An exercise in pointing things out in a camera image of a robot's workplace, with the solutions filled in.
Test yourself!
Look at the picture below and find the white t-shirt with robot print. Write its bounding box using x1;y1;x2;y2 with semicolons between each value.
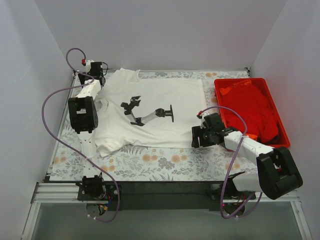
94;68;207;157

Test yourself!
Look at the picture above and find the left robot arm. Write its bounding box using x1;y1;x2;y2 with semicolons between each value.
68;59;107;200

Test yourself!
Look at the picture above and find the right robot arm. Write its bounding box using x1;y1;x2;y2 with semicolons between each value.
191;112;303;200

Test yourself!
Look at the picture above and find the floral patterned table mat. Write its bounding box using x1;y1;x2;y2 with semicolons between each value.
47;70;250;182

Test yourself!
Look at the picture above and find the red t-shirt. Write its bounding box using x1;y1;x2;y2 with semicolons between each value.
217;83;279;144

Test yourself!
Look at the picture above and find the red plastic bin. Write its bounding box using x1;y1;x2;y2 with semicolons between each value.
214;78;291;148

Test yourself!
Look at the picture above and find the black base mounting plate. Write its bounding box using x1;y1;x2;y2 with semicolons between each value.
77;181;257;212

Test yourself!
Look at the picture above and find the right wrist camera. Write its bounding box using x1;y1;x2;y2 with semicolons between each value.
196;111;210;126

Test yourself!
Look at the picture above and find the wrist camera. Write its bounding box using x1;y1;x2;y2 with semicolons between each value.
81;58;94;73
196;111;210;126

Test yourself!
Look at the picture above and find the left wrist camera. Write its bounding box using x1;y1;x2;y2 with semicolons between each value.
81;58;94;73

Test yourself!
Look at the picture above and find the aluminium frame rail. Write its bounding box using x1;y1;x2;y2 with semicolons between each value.
21;178;301;240

